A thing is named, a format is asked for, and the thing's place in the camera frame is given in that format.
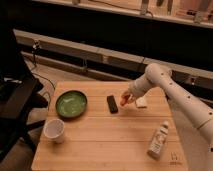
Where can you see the black rectangular block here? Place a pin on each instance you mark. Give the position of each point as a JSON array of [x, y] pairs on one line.
[[112, 104]]

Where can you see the black chair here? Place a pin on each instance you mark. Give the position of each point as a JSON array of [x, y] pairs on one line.
[[19, 94]]

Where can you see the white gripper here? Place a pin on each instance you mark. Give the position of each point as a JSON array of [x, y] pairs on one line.
[[136, 90]]

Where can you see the orange red pepper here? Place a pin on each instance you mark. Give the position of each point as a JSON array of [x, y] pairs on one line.
[[124, 100]]

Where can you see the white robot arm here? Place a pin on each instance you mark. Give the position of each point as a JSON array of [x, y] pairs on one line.
[[200, 114]]

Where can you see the white paper cup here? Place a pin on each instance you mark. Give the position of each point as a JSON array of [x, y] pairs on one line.
[[54, 130]]

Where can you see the green bowl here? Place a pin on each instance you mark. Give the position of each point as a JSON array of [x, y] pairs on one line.
[[71, 104]]

